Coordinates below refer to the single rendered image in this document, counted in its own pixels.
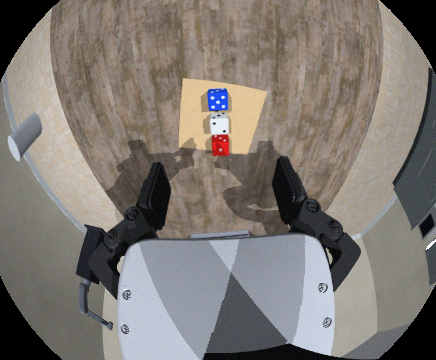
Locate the blue die with white pips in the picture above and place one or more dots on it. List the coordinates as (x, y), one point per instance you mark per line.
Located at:
(217, 99)

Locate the beige flat mat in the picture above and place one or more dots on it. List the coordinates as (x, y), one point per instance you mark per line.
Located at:
(244, 109)

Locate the red die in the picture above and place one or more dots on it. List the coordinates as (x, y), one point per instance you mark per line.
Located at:
(220, 145)

